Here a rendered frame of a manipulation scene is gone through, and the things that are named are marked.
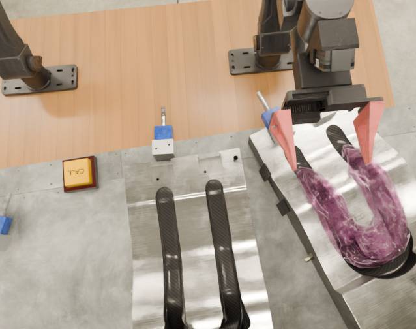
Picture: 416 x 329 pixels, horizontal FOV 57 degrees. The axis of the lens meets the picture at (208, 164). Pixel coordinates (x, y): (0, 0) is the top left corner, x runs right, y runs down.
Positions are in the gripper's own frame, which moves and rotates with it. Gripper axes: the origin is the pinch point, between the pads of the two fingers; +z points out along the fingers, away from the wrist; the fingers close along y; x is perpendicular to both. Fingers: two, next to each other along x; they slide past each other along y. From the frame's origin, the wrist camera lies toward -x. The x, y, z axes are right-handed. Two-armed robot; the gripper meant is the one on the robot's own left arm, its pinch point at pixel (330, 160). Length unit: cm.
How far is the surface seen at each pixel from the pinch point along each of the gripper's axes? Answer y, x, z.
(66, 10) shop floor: -88, 122, -122
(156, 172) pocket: -29.2, 33.9, -8.6
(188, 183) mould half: -21.7, 31.1, -4.9
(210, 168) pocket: -16.7, 33.9, -8.6
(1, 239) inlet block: -66, 37, 3
